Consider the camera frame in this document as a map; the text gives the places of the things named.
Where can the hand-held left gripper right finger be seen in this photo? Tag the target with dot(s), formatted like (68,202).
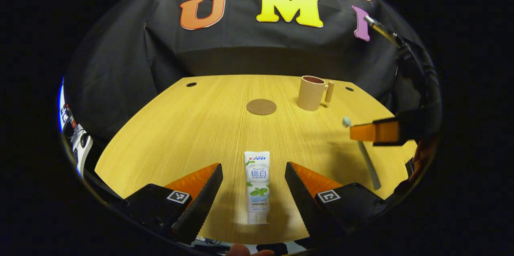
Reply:
(309,208)

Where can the white toothpaste tube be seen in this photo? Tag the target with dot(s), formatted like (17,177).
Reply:
(257,183)

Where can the beige cup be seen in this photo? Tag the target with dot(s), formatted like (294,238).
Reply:
(311,95)

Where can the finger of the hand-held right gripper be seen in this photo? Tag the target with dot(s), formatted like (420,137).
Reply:
(381,132)

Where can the computer monitor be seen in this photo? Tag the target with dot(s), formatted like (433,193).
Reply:
(61,103)

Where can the white side desk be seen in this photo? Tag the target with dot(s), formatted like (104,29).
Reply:
(84,147)

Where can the round brown coaster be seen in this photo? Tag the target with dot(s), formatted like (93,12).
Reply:
(261,106)

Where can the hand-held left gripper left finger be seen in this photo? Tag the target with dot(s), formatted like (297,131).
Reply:
(200,208)

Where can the wooden desktop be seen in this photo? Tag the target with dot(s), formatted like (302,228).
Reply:
(200,127)

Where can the pale blue toothbrush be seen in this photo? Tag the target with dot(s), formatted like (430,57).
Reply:
(369,167)

